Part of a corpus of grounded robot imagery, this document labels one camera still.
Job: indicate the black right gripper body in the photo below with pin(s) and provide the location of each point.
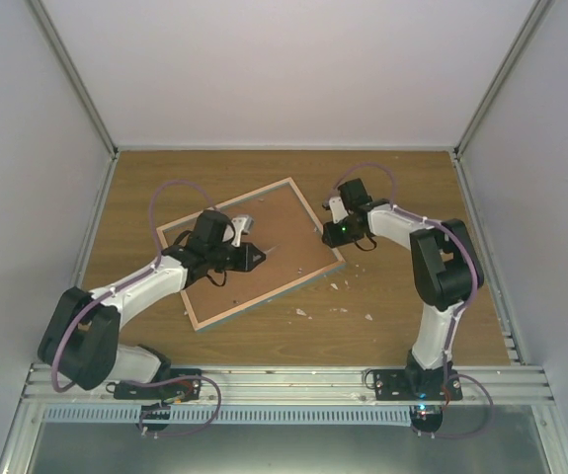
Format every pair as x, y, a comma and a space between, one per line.
345, 236

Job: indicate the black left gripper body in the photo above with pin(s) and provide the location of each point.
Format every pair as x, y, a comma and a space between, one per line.
215, 254

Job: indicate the clear handled screwdriver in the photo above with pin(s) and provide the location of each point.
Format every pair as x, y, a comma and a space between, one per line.
271, 250

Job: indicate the turquoise picture frame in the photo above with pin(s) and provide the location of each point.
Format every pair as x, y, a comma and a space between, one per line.
282, 216

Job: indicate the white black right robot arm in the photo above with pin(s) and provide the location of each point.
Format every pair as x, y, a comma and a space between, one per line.
446, 271

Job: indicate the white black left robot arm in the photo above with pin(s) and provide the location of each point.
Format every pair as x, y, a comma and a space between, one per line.
81, 343

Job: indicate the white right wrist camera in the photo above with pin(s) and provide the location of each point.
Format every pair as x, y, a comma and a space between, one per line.
337, 208

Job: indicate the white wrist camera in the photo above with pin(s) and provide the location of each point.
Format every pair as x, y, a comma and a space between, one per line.
239, 226
337, 208

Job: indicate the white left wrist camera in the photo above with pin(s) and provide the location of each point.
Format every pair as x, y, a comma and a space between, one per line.
239, 226

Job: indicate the aluminium front rail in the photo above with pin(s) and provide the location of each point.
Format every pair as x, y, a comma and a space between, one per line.
306, 385

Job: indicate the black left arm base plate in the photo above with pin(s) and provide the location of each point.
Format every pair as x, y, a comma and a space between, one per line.
185, 390

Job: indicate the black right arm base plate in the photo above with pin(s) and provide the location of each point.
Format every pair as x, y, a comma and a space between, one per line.
392, 382

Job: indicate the grey slotted cable duct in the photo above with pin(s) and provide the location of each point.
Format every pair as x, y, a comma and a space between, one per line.
229, 415

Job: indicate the aluminium corner post left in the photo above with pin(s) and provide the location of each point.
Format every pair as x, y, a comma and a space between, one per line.
59, 49

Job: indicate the aluminium corner post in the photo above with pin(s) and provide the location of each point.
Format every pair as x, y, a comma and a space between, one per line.
59, 49
535, 16

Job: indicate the aluminium corner post right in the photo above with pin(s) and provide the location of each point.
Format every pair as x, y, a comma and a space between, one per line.
535, 16

